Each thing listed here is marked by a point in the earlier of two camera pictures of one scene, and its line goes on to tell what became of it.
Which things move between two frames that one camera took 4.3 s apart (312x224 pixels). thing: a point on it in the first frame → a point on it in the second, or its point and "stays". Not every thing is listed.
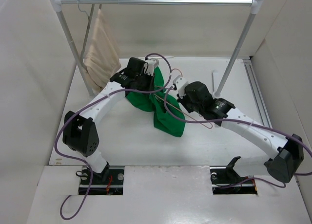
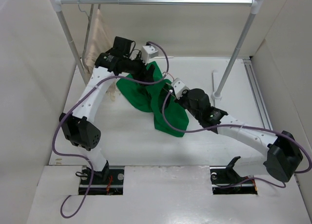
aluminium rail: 257,92 stays
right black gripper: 182,101 stays
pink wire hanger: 182,107 → 166,72
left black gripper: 150,86 → 145,75
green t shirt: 155,102 stays
